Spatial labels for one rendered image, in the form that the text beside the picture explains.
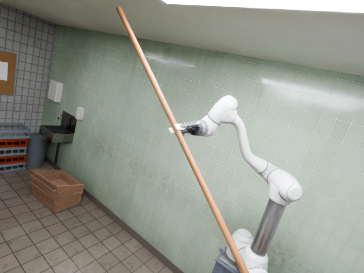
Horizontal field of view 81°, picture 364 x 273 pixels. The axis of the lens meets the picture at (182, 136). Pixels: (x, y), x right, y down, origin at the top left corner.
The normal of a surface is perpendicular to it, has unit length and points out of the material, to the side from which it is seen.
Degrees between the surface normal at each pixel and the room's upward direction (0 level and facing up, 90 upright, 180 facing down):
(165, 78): 90
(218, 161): 90
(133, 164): 90
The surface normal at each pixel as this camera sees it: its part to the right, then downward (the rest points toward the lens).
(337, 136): -0.55, 0.04
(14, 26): 0.79, 0.35
